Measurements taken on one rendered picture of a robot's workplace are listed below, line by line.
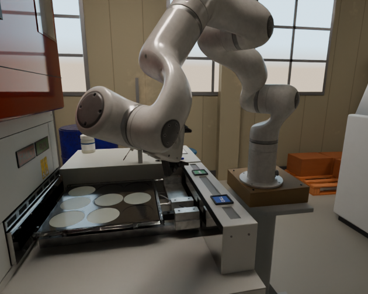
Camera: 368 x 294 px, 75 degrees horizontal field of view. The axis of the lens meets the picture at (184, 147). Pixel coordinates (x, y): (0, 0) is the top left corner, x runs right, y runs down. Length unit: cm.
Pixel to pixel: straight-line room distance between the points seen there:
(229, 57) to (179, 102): 45
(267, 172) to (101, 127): 83
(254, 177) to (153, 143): 78
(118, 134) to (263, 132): 73
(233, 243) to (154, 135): 40
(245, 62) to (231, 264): 59
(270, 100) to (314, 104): 328
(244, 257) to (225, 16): 61
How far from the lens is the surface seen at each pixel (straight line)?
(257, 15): 69
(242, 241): 68
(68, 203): 96
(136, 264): 75
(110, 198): 95
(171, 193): 99
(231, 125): 347
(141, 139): 38
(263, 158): 106
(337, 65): 447
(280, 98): 99
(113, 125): 39
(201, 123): 348
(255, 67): 84
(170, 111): 38
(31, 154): 89
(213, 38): 75
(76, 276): 76
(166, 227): 84
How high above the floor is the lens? 129
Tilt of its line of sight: 13 degrees down
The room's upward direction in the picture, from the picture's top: straight up
